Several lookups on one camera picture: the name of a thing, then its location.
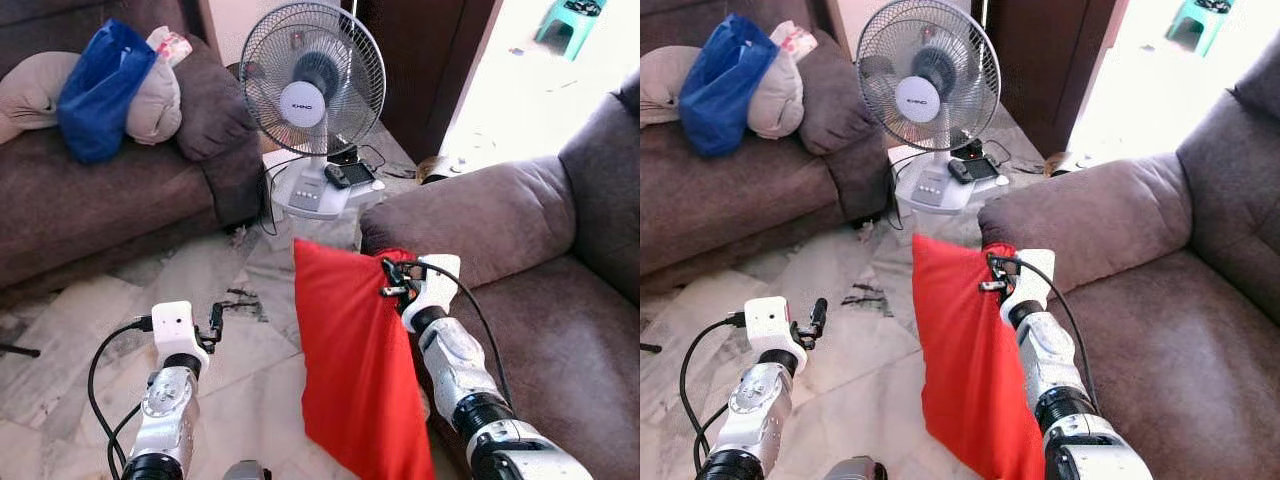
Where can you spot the beige soft pillow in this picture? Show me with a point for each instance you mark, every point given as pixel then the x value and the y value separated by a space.
pixel 30 90
pixel 660 85

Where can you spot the blue plastic bag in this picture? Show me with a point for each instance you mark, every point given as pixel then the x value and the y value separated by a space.
pixel 100 95
pixel 722 90

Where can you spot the white table fan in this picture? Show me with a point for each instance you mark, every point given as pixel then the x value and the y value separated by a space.
pixel 918 98
pixel 303 103

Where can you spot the teal plastic stool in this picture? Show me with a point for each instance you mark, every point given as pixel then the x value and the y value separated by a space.
pixel 562 28
pixel 1195 22

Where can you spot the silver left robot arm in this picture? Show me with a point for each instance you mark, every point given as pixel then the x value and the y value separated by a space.
pixel 755 410
pixel 165 410

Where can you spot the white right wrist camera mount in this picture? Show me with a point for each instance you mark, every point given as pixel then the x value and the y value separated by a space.
pixel 440 285
pixel 1035 280

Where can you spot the brown fabric long sofa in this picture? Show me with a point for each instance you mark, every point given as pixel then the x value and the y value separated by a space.
pixel 740 190
pixel 100 200

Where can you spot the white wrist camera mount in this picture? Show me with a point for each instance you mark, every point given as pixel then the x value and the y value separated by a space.
pixel 1035 280
pixel 440 285
pixel 172 328
pixel 770 322

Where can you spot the red fabric pillow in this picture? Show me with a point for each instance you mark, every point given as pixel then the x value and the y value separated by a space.
pixel 350 370
pixel 965 370

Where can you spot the dark wooden door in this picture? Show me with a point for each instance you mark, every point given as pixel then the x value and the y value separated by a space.
pixel 420 70
pixel 1040 70

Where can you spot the black handheld device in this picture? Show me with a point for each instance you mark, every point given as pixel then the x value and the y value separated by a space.
pixel 972 170
pixel 348 176

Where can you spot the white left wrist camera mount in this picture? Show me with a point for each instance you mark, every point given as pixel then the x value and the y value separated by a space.
pixel 770 322
pixel 172 328

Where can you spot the brown sofa cushion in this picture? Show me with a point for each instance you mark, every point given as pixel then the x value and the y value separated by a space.
pixel 215 110
pixel 838 105

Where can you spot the floral printed packet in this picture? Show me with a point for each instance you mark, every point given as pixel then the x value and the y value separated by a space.
pixel 795 40
pixel 170 45

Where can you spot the grey robot leg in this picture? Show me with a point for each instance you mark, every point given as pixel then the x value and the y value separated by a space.
pixel 246 472
pixel 855 470

